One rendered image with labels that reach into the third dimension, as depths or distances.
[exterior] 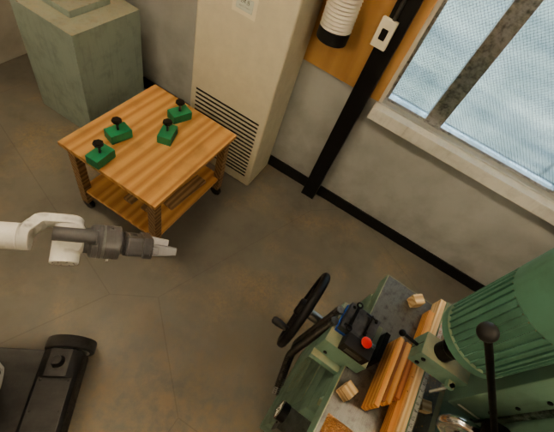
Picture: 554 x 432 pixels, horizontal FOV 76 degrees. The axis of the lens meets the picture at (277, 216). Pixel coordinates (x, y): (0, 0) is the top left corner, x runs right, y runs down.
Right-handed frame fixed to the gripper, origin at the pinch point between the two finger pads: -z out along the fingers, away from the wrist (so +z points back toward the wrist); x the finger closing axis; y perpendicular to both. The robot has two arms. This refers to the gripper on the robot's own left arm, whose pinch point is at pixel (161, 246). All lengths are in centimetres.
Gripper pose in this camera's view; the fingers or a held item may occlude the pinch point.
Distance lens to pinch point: 106.4
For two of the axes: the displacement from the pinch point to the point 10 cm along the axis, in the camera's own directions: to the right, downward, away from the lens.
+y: 1.8, -9.8, -0.7
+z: -8.6, -1.2, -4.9
